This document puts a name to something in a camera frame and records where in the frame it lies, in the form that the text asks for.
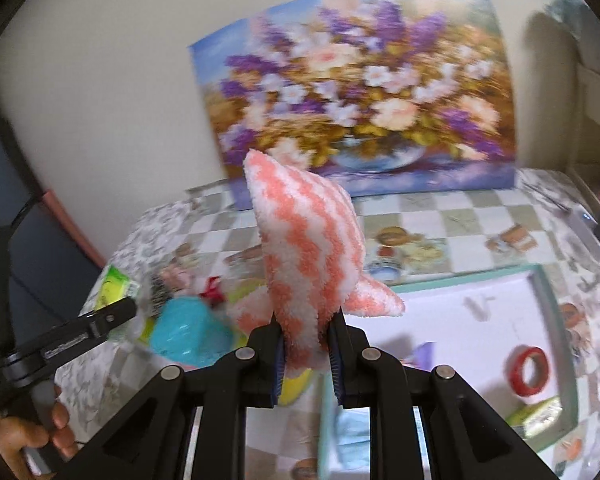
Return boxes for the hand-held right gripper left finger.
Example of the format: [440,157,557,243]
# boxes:
[60,322,287,480]

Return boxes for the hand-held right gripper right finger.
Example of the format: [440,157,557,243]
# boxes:
[328,310,563,480]

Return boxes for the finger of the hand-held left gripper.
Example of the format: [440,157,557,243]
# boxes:
[77,297,137,346]

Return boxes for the yellow sponge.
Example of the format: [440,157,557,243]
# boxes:
[280,369,315,407]

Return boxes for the leopard print scrunchie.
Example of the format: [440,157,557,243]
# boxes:
[147,272,173,307]

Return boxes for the blue face mask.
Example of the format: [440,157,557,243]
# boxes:
[332,410,371,471]

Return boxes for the purple cartoon tissue packet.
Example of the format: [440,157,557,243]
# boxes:
[402,342,436,368]

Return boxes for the red bow hair tie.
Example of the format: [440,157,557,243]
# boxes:
[200,275,226,308]

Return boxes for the pink white zigzag cloth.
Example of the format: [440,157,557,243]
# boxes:
[227,149,406,376]

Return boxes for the teal shallow tray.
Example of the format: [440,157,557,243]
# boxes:
[317,262,581,480]

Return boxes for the red tape roll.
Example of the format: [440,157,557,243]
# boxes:
[505,345,551,398]

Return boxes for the green tissue packet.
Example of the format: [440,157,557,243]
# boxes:
[505,396,563,441]

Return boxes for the person's left hand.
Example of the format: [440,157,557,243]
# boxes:
[0,385,78,476]

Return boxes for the teal plastic toy box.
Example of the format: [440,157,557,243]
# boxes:
[150,295,233,366]

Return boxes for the dark panel with pink edge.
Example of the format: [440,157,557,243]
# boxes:
[0,82,107,321]

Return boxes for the printed checkered tablecloth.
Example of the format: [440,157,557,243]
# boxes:
[55,167,600,480]

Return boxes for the floral painting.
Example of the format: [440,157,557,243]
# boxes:
[187,0,518,211]

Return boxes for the white power bank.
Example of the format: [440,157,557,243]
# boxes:
[570,209,600,241]

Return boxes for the white furniture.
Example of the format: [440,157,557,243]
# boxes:
[565,35,600,186]

